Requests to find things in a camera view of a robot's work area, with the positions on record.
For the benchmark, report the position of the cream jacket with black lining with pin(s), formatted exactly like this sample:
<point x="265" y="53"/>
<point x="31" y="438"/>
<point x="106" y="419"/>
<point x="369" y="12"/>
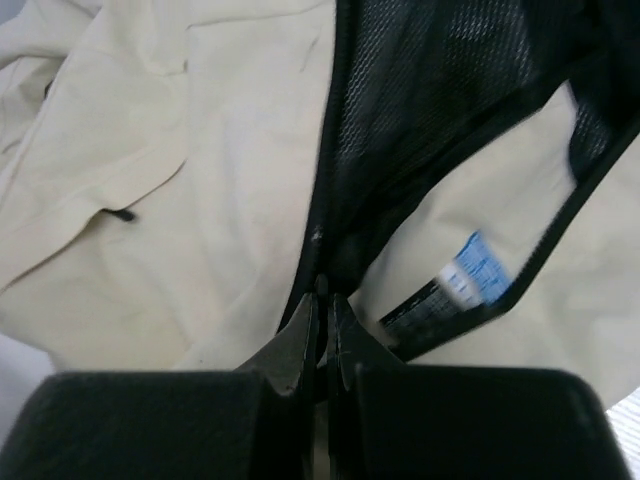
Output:
<point x="177" y="175"/>

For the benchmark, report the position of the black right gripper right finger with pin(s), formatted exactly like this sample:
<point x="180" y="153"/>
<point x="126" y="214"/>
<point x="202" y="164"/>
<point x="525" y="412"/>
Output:
<point x="390" y="420"/>

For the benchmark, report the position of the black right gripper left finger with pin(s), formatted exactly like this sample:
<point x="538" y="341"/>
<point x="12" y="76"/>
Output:
<point x="253" y="422"/>

